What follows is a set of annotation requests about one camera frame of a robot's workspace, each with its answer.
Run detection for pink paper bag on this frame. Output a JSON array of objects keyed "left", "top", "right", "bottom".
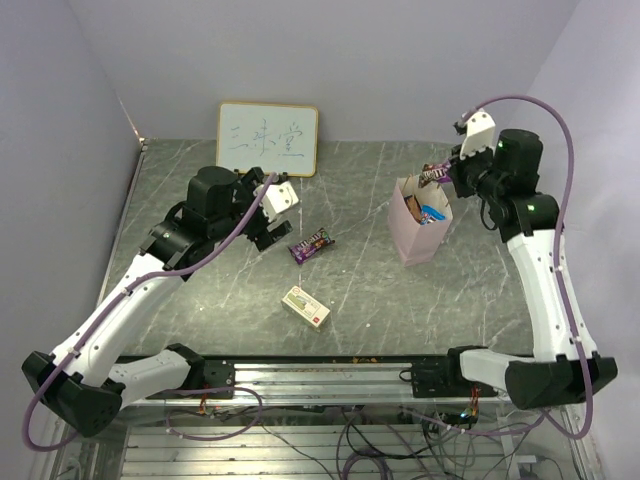
[{"left": 387, "top": 176, "right": 453, "bottom": 267}]

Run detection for white green small box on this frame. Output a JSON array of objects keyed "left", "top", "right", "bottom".
[{"left": 281, "top": 286, "right": 331, "bottom": 330}]

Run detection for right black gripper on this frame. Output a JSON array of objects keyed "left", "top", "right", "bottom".
[{"left": 448, "top": 138, "right": 505, "bottom": 202}]

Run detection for loose floor cables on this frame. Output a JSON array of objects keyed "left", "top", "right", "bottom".
[{"left": 164, "top": 382, "right": 546, "bottom": 480}]

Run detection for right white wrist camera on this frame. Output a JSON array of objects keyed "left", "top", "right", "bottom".
[{"left": 454, "top": 108, "right": 496, "bottom": 160}]

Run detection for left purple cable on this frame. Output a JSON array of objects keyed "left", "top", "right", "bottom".
[{"left": 23, "top": 172, "right": 281, "bottom": 454}]

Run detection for white board with yellow frame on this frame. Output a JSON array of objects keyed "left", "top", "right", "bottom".
[{"left": 216, "top": 102, "right": 319, "bottom": 178}]

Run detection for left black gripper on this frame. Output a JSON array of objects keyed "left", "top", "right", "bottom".
[{"left": 210, "top": 166, "right": 292, "bottom": 250}]

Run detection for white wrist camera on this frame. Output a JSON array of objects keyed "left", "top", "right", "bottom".
[
  {"left": 454, "top": 108, "right": 496, "bottom": 160},
  {"left": 260, "top": 180, "right": 300, "bottom": 223}
]

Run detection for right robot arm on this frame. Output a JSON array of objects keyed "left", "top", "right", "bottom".
[{"left": 440, "top": 127, "right": 618, "bottom": 410}]

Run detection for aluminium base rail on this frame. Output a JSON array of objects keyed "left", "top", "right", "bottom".
[{"left": 52, "top": 357, "right": 584, "bottom": 406}]

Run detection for blue cookie bar wrapper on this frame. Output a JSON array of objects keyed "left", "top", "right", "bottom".
[{"left": 419, "top": 205, "right": 446, "bottom": 225}]

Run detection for brown purple M&M's pack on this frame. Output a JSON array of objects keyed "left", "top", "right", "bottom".
[{"left": 418, "top": 162, "right": 452, "bottom": 188}]

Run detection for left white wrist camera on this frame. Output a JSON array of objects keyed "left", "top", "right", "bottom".
[{"left": 260, "top": 180, "right": 300, "bottom": 223}]

